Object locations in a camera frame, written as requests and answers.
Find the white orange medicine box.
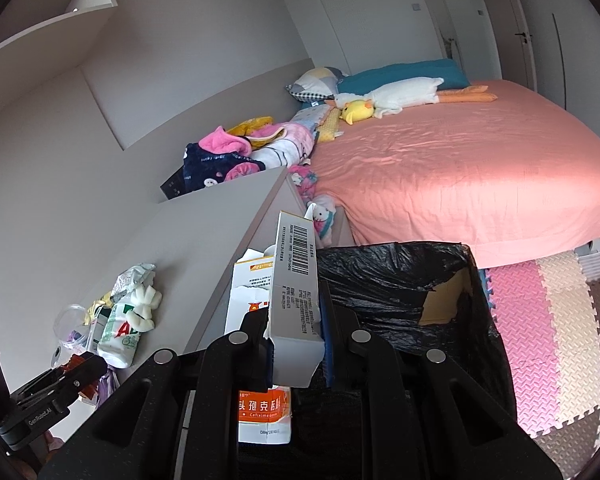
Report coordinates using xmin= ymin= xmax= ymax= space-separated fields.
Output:
xmin=225 ymin=211 xmax=325 ymax=445

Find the white green bottle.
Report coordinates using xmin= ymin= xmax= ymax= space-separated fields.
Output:
xmin=96 ymin=296 xmax=140 ymax=370

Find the white foam packing piece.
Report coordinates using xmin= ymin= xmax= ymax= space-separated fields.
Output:
xmin=125 ymin=285 xmax=162 ymax=333

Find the purple plastic bag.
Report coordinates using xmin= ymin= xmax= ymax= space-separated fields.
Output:
xmin=95 ymin=366 xmax=120 ymax=408

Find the black trash bag bin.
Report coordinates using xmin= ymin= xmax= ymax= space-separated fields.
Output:
xmin=317 ymin=242 xmax=517 ymax=418

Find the clear plastic jar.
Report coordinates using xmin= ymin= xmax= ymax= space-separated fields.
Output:
xmin=53 ymin=304 xmax=97 ymax=354

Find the white kitty plush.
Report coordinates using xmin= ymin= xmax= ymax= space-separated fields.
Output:
xmin=304 ymin=194 xmax=336 ymax=247

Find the silver foil wrapper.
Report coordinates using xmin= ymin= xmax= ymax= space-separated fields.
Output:
xmin=110 ymin=263 xmax=156 ymax=304

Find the navy pink clothes pile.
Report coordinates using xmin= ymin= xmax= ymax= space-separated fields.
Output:
xmin=181 ymin=103 xmax=332 ymax=193

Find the foam puzzle floor mat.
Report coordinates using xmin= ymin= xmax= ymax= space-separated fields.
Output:
xmin=481 ymin=246 xmax=600 ymax=479

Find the yellow duck plush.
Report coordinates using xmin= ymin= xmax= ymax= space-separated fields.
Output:
xmin=340 ymin=100 xmax=375 ymax=126

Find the pink sheet bed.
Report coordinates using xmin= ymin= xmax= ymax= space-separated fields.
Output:
xmin=311 ymin=80 xmax=600 ymax=268

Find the white goose plush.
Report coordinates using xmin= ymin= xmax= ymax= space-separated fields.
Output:
xmin=332 ymin=77 xmax=498 ymax=118

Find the patterned grey yellow pillow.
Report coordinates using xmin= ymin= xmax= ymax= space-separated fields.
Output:
xmin=285 ymin=67 xmax=346 ymax=103

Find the teal pillow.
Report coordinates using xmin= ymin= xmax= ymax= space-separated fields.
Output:
xmin=338 ymin=58 xmax=470 ymax=94

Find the white door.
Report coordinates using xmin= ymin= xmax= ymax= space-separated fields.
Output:
xmin=483 ymin=0 xmax=538 ymax=91

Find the black wall socket panel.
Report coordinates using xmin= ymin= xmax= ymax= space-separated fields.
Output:
xmin=160 ymin=167 xmax=186 ymax=200

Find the wall shelf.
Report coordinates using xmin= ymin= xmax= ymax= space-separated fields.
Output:
xmin=0 ymin=0 xmax=118 ymax=111

